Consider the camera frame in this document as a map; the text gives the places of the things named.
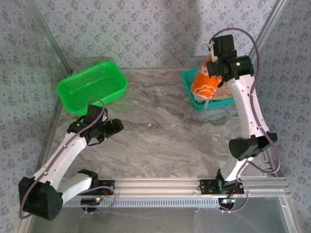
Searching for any pale orange cartoon print towel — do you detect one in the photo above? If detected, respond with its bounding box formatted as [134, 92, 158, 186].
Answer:
[194, 81, 234, 102]

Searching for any bright orange flower towel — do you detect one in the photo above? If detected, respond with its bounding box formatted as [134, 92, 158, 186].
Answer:
[191, 55, 223, 110]

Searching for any green plastic basket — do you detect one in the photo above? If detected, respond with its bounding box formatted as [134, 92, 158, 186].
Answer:
[56, 61, 129, 116]

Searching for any teal plastic basket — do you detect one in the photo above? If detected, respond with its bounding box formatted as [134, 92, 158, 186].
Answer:
[182, 67, 235, 112]

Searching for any steel sheet panel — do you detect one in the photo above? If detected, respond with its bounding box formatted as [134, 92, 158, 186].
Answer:
[31, 208, 292, 233]

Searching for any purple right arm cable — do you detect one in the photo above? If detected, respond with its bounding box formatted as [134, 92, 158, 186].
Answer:
[210, 27, 282, 182]

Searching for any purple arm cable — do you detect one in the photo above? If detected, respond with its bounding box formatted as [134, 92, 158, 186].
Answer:
[210, 27, 282, 182]
[18, 99, 105, 220]

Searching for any aluminium frame post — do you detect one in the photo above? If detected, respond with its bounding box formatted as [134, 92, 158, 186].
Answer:
[24, 0, 73, 73]
[242, 0, 289, 73]

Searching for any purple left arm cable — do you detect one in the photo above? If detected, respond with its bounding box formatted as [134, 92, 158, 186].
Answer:
[18, 99, 105, 220]

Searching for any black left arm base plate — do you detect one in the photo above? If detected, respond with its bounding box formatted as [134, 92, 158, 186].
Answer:
[92, 179, 115, 196]

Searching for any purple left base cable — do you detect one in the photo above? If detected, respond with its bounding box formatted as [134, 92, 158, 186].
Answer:
[77, 185, 115, 216]

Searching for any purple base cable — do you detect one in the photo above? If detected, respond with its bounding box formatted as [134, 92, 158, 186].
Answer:
[77, 185, 115, 216]
[220, 179, 250, 214]

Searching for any aluminium mounting rail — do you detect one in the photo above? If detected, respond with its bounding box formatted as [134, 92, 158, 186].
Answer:
[58, 177, 291, 197]

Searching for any grey slotted cable duct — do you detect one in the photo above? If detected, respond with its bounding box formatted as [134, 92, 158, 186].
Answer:
[63, 197, 222, 208]

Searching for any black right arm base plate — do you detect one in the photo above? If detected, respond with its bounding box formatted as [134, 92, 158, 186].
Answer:
[199, 179, 244, 195]

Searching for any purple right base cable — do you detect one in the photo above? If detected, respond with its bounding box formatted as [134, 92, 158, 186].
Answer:
[220, 179, 250, 214]

